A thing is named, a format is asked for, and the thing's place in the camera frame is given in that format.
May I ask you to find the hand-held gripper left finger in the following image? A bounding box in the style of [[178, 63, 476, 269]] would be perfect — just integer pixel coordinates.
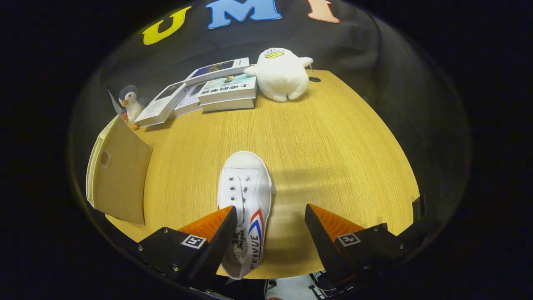
[[129, 205, 239, 292]]

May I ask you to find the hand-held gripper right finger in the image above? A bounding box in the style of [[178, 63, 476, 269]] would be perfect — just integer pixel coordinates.
[[304, 203, 406, 288]]

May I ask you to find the white canvas shoe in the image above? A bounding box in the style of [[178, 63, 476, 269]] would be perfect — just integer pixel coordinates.
[[217, 151, 275, 280]]

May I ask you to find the beige fabric storage box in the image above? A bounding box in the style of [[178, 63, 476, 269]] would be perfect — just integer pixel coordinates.
[[85, 115, 153, 226]]

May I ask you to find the plain thick grey book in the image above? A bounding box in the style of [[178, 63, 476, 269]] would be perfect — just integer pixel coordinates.
[[202, 98, 257, 113]]

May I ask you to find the thin white printed booklet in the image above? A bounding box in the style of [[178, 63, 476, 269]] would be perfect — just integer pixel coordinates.
[[173, 82, 207, 117]]

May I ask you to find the white book with portrait cover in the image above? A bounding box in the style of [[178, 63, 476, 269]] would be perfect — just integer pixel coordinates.
[[134, 81, 193, 128]]

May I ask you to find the book with pale teal cover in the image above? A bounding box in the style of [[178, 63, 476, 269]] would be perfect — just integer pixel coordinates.
[[197, 73, 259, 105]]

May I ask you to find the penguin plush toy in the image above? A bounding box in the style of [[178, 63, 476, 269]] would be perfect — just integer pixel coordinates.
[[118, 85, 146, 131]]

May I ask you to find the white duck plush toy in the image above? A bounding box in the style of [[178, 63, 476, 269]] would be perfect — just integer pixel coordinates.
[[244, 47, 314, 103]]

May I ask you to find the book with blue photo cover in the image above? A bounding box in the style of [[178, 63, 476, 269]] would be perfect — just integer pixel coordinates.
[[183, 57, 250, 87]]

